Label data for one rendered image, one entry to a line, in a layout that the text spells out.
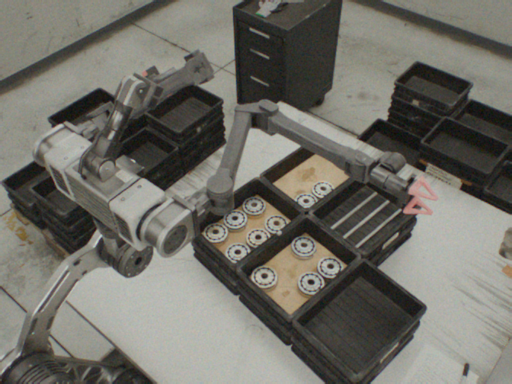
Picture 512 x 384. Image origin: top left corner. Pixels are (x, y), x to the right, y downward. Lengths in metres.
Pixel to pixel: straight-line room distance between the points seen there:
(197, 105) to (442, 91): 1.58
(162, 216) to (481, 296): 1.44
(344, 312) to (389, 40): 3.39
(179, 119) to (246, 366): 1.77
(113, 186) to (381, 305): 1.11
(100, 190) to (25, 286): 1.89
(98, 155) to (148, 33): 3.71
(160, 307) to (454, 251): 1.29
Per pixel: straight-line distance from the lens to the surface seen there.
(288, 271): 2.14
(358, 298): 2.11
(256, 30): 3.52
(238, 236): 2.24
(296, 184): 2.44
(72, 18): 4.96
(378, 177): 1.61
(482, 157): 3.30
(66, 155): 1.67
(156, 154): 3.30
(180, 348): 2.14
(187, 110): 3.41
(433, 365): 2.19
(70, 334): 3.11
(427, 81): 3.76
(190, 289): 2.27
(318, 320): 2.04
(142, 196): 1.49
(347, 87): 4.44
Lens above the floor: 2.61
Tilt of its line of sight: 48 degrees down
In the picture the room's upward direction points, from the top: 1 degrees counter-clockwise
